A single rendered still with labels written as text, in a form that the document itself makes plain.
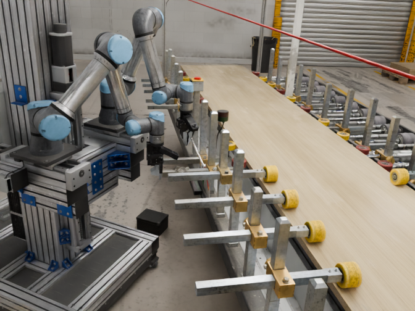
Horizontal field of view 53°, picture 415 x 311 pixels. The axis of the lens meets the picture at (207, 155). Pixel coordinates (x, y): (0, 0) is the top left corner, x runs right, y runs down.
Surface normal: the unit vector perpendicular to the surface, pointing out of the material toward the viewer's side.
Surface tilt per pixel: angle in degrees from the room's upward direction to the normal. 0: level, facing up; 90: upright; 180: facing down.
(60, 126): 95
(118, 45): 85
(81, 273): 0
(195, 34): 90
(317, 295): 90
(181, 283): 0
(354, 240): 0
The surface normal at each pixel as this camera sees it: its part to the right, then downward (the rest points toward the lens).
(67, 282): 0.04, -0.92
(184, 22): 0.09, 0.40
